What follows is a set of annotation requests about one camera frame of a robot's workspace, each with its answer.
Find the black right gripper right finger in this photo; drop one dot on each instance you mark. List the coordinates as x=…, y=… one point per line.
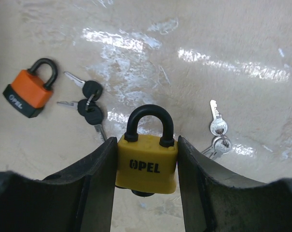
x=216, y=199

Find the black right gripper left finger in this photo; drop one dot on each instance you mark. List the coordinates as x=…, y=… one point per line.
x=78, y=198

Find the yellow padlock key set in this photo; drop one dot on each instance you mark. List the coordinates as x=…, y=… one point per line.
x=221, y=144

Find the yellow padlock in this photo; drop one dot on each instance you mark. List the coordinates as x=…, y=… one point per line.
x=147, y=163

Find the black head key set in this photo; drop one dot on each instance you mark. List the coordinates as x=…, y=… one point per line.
x=88, y=107

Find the orange padlock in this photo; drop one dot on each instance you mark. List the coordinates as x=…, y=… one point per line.
x=28, y=93

